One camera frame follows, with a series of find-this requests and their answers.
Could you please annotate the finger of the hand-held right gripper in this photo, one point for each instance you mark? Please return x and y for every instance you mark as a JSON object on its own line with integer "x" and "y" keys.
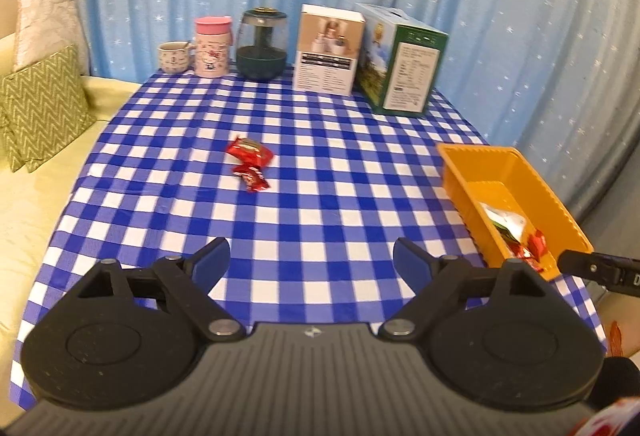
{"x": 595, "y": 266}

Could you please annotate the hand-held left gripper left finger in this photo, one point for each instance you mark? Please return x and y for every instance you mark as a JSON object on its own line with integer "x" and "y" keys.
{"x": 210, "y": 261}

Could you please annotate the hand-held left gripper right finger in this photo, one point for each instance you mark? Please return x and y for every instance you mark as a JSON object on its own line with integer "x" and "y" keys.
{"x": 410, "y": 261}

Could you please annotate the red packet with white symbol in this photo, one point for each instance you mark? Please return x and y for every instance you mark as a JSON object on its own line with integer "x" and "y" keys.
{"x": 539, "y": 243}

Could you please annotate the small red candy gold print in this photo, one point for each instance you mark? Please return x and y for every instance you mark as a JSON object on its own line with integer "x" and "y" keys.
{"x": 520, "y": 250}

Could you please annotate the small red candy white print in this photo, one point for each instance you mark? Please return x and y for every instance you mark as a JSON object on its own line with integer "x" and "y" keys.
{"x": 252, "y": 177}

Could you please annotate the snack packets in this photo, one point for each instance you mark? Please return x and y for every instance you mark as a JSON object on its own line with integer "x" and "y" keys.
{"x": 505, "y": 218}

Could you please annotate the red packet with gold label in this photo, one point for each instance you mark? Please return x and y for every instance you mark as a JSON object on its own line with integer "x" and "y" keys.
{"x": 250, "y": 149}

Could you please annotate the yellow plastic bin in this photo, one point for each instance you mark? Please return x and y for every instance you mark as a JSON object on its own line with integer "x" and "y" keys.
{"x": 500, "y": 176}

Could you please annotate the wooden chair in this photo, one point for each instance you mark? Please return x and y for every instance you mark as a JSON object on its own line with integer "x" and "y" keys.
{"x": 615, "y": 338}

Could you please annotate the blue white checked tablecloth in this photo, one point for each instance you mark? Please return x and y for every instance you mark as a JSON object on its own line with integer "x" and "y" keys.
{"x": 325, "y": 196}

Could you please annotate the pale green sofa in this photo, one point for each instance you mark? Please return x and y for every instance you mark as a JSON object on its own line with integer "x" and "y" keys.
{"x": 35, "y": 226}

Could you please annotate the green printed carton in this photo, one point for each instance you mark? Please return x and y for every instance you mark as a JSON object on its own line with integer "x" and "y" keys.
{"x": 405, "y": 65}

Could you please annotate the white ceramic cup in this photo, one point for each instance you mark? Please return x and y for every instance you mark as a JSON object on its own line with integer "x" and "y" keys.
{"x": 172, "y": 59}

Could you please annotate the dark green glass jar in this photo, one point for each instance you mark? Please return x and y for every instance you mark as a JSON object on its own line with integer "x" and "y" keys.
{"x": 261, "y": 58}

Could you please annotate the pink cartoon mug with lid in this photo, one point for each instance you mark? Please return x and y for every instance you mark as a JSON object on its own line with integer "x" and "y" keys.
{"x": 213, "y": 48}

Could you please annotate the white product box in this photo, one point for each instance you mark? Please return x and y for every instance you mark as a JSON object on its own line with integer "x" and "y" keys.
{"x": 327, "y": 55}

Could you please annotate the green zigzag pillow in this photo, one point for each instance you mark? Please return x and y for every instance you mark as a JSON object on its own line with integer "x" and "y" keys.
{"x": 45, "y": 110}

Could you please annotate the beige textured pillow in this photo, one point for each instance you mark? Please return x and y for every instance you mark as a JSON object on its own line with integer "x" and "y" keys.
{"x": 45, "y": 20}

